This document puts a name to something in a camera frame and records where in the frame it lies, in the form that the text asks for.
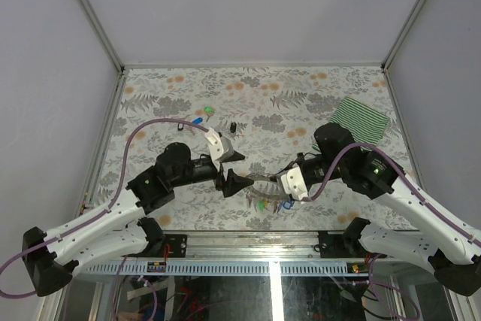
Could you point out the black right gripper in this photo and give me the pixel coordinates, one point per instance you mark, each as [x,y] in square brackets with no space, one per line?
[300,157]

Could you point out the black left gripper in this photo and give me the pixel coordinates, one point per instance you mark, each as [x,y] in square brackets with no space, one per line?
[235,182]

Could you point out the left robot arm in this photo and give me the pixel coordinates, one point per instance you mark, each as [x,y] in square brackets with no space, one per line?
[123,227]

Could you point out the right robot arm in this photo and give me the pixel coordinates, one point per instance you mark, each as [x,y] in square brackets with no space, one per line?
[448,247]

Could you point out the blue key tags cluster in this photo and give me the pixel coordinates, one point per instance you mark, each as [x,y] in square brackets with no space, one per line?
[287,205]

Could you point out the blue key tag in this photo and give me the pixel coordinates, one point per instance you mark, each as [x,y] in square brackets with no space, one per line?
[197,120]

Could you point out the floral table mat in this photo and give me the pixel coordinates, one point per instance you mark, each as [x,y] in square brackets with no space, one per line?
[273,125]

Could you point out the green striped cloth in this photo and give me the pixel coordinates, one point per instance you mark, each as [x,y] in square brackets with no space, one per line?
[365,124]

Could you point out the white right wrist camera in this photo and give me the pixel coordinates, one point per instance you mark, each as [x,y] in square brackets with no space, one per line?
[295,185]

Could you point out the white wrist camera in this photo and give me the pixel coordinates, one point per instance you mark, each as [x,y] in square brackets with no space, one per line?
[295,185]
[220,147]

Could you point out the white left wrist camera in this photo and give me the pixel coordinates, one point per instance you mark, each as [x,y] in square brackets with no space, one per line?
[220,147]

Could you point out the aluminium front rail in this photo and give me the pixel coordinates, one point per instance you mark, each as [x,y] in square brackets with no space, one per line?
[242,253]

